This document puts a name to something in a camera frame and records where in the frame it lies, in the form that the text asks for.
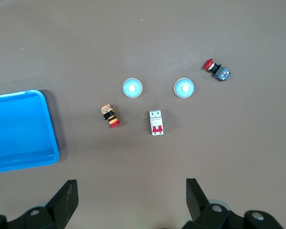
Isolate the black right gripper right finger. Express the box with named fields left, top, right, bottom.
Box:
left=183, top=178, right=285, bottom=229

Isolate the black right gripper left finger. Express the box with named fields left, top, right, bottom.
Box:
left=0, top=179, right=79, bottom=229

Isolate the light blue call bell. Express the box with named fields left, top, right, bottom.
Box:
left=122, top=78, right=143, bottom=99
left=174, top=78, right=195, bottom=99

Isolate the brown table cover mat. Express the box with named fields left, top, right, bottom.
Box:
left=0, top=0, right=286, bottom=229

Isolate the blue plastic tray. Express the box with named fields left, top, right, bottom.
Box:
left=0, top=89, right=60, bottom=174

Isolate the white red circuit breaker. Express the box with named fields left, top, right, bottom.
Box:
left=149, top=110, right=163, bottom=136

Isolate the red mushroom push button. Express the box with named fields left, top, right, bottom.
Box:
left=202, top=58, right=232, bottom=83

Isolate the orange emergency stop switch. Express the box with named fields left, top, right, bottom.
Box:
left=100, top=104, right=121, bottom=129

